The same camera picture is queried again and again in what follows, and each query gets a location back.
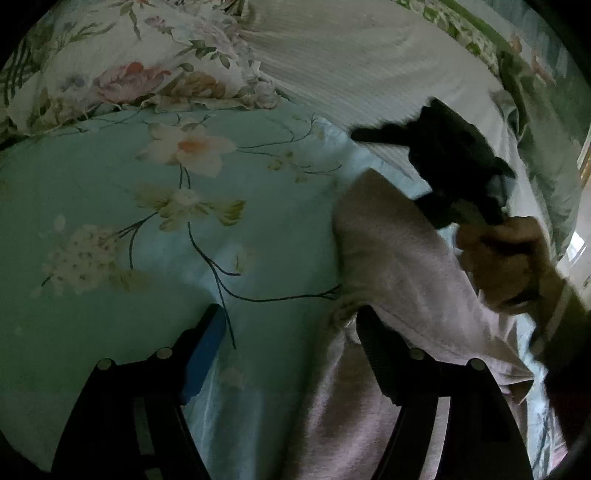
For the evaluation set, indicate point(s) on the floral ruffled pillow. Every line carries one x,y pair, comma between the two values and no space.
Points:
124,69

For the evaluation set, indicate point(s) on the person's right hand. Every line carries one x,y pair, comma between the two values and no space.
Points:
508,263

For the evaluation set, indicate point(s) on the pink small garment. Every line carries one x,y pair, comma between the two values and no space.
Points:
397,258

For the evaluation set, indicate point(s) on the white ribbed blanket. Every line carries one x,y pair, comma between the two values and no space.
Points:
351,64

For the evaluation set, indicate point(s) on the green floral quilt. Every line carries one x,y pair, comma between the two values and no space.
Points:
540,115

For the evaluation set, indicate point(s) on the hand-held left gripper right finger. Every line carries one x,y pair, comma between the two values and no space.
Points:
379,357

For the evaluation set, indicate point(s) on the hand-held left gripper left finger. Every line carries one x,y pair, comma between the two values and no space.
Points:
202,357

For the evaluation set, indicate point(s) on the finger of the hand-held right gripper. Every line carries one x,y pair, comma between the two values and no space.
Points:
383,134

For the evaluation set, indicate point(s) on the person's right forearm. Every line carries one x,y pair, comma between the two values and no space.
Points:
565,350

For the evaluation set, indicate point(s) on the light blue floral bed sheet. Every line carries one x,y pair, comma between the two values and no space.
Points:
115,221

